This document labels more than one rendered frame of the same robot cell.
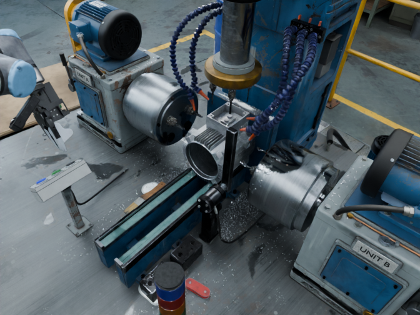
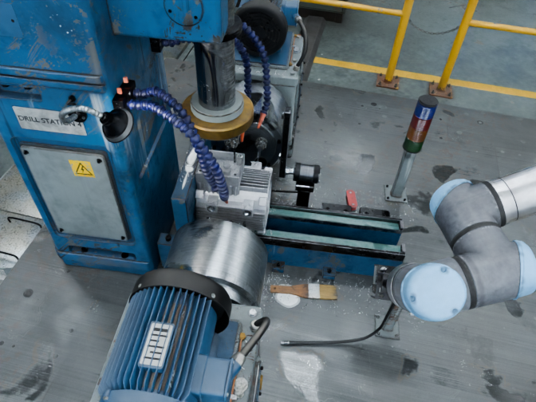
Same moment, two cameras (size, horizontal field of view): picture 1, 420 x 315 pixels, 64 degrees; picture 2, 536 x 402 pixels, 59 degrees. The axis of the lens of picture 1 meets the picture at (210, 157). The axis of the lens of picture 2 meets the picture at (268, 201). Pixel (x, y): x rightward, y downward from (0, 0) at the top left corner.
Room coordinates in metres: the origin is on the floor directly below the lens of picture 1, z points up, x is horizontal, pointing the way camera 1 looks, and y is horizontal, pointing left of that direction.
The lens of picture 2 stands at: (1.36, 0.81, 2.04)
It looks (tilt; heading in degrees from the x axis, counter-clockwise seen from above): 48 degrees down; 237
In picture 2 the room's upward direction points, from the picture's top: 3 degrees clockwise
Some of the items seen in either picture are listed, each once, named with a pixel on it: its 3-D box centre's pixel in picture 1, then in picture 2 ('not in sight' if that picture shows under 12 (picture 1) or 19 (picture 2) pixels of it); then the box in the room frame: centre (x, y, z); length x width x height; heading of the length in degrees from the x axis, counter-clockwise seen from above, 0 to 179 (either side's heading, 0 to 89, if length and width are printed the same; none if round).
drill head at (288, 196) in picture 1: (299, 189); (251, 120); (0.72, -0.29, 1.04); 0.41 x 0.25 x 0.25; 52
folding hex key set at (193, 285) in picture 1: (197, 288); (351, 199); (0.48, 0.02, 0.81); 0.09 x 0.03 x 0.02; 62
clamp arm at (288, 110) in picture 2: (228, 162); (285, 143); (0.74, -0.06, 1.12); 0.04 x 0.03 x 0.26; 142
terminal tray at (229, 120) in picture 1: (227, 122); (220, 172); (0.96, -0.06, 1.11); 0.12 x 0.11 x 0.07; 142
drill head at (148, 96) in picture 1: (153, 103); (209, 295); (1.14, 0.25, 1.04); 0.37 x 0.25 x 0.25; 52
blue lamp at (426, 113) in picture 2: (170, 282); (425, 108); (0.32, 0.07, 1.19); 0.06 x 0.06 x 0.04
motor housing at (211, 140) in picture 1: (219, 147); (235, 196); (0.93, -0.03, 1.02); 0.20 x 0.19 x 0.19; 142
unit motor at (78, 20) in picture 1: (99, 56); (191, 398); (1.29, 0.49, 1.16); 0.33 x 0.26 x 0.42; 52
